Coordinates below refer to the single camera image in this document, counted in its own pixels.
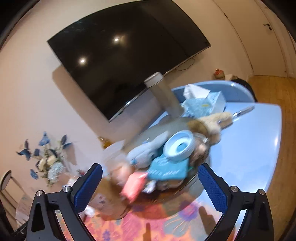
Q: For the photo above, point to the round glass tray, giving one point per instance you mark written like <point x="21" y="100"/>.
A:
<point x="161" y="191"/>

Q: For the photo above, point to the black wall television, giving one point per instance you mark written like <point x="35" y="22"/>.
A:
<point x="111" y="52"/>

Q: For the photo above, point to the grey cylindrical canister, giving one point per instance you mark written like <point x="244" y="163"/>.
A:
<point x="164" y="95"/>

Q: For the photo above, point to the orange floral table mat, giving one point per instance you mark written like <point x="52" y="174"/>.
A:
<point x="183" y="218"/>

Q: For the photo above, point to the beige plush toy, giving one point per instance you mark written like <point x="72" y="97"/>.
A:
<point x="210" y="129"/>

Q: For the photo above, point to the blue and white flower bouquet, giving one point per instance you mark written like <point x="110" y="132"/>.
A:
<point x="50" y="159"/>

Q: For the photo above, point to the tissue box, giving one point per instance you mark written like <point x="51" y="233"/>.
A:
<point x="201" y="102"/>

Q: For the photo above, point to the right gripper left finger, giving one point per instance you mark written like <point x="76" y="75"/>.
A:
<point x="74" y="201"/>

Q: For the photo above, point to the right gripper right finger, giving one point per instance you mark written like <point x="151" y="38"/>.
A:
<point x="227" y="200"/>

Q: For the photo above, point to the red small jar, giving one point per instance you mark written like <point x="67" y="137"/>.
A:
<point x="219" y="74"/>

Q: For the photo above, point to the white door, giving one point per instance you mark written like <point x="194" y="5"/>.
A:
<point x="267" y="42"/>

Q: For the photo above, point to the white blue bowl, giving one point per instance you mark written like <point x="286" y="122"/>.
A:
<point x="179" y="146"/>

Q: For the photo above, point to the teal cloth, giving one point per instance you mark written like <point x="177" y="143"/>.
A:
<point x="163" y="169"/>

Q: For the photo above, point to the amber glass bottle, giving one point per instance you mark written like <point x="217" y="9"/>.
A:
<point x="105" y="142"/>

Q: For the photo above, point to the light blue plush toy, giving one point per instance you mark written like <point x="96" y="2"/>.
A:
<point x="141" y="156"/>

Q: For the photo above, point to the pink pouch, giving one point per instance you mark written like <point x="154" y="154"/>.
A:
<point x="134" y="185"/>

